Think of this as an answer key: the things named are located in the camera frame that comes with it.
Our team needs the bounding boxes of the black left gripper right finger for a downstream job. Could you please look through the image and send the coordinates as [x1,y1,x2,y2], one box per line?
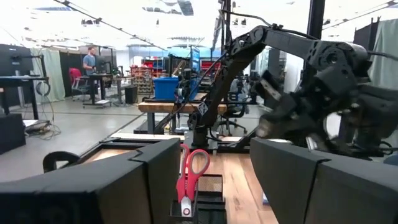
[249,136,398,224]

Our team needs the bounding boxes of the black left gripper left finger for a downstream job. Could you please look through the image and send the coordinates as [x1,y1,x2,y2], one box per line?
[0,138,182,224]

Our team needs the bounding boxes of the red scissors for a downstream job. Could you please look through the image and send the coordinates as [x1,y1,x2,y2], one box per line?
[175,143,211,218]

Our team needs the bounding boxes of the black office chair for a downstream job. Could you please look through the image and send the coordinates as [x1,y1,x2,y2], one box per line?
[216,91,250,137]

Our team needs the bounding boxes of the black mesh desk organizer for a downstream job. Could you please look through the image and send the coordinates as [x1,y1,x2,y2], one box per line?
[169,173,228,224]

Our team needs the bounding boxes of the red office chair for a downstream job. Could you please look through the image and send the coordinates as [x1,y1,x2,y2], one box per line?
[68,67,91,101]

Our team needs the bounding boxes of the black clamp hook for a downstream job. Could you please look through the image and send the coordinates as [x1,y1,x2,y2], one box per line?
[42,151,81,174]

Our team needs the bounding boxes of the black box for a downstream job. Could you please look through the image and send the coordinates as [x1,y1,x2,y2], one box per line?
[0,113,27,156]

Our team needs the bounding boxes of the black cabinet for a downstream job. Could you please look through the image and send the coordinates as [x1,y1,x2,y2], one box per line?
[124,84,139,105]

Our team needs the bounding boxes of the wooden workbench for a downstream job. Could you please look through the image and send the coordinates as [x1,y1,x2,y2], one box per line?
[137,100,228,135]

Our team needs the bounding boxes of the blue monitor screen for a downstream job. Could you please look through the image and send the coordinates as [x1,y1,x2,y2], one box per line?
[189,45,202,75]

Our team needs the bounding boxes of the grey green curtain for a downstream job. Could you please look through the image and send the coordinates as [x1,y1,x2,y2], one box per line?
[369,17,398,91]

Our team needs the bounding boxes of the black standing desk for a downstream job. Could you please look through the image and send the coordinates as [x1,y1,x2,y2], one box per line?
[81,55,115,109]

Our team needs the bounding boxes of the pale green curtain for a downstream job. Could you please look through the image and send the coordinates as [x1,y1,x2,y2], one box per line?
[29,47,67,104]

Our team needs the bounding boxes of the blue storage bin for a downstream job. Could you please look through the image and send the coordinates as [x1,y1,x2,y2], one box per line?
[153,77,180,101]

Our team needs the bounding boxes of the person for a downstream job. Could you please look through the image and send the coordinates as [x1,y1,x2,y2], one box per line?
[82,45,98,76]

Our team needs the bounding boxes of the large black monitor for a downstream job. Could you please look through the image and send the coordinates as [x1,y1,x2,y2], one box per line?
[0,43,35,77]

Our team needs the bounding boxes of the black aluminium table frame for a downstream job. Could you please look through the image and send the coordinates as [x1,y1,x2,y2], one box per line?
[77,132,187,166]

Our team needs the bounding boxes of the floor cable bundle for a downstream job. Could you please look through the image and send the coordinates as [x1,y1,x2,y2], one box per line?
[24,119,62,141]

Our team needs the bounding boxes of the black post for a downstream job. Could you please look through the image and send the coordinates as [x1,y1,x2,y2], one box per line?
[305,0,326,40]

